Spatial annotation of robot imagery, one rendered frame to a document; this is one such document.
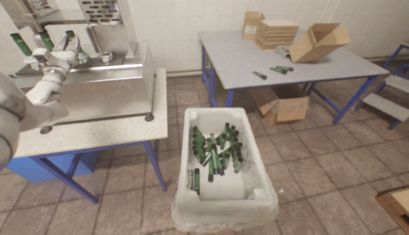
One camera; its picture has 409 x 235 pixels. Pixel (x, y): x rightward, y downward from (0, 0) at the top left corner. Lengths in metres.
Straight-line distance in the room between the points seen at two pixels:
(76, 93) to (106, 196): 0.99
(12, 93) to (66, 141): 0.67
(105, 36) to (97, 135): 0.51
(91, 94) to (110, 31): 0.33
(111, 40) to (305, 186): 1.83
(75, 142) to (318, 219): 1.74
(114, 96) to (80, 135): 0.29
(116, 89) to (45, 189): 1.32
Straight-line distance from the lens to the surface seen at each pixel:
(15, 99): 0.43
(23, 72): 1.15
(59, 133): 1.14
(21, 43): 1.10
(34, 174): 1.98
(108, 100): 0.94
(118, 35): 0.99
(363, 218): 1.94
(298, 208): 1.67
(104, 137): 0.97
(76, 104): 1.01
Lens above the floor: 1.43
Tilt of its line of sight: 42 degrees down
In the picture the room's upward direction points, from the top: 2 degrees clockwise
